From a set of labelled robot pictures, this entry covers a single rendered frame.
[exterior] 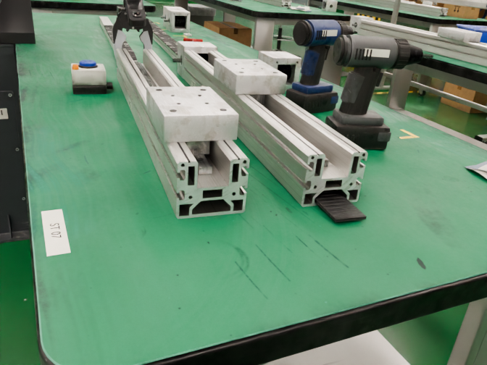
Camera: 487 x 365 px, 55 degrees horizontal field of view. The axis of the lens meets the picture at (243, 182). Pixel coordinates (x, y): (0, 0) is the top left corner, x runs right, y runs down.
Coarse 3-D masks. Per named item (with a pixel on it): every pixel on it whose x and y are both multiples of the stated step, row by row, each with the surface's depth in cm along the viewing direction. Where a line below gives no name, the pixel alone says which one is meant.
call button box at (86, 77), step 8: (96, 64) 117; (72, 72) 112; (80, 72) 112; (88, 72) 113; (96, 72) 113; (104, 72) 114; (72, 80) 112; (80, 80) 113; (88, 80) 114; (96, 80) 114; (104, 80) 115; (72, 88) 113; (80, 88) 114; (88, 88) 114; (96, 88) 115; (104, 88) 116
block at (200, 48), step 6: (180, 42) 139; (186, 42) 140; (192, 42) 141; (198, 42) 142; (204, 42) 143; (180, 48) 138; (186, 48) 134; (192, 48) 134; (198, 48) 135; (204, 48) 136; (210, 48) 136; (216, 48) 137; (180, 54) 139; (204, 54) 139; (174, 60) 138; (180, 60) 138; (180, 66) 140; (180, 72) 140
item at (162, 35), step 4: (152, 24) 215; (152, 28) 203; (156, 28) 204; (160, 28) 205; (156, 32) 194; (160, 32) 195; (164, 32) 196; (160, 36) 185; (164, 36) 186; (168, 36) 186; (164, 40) 177; (168, 40) 178; (172, 40) 179; (168, 44) 170; (172, 44) 170; (176, 44) 171; (172, 48) 164; (176, 48) 164; (176, 52) 157
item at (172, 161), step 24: (120, 72) 121; (144, 72) 116; (168, 72) 106; (144, 96) 87; (144, 120) 86; (168, 144) 66; (216, 144) 69; (168, 168) 67; (192, 168) 63; (216, 168) 69; (240, 168) 64; (168, 192) 68; (192, 192) 63; (216, 192) 66; (240, 192) 67; (192, 216) 65
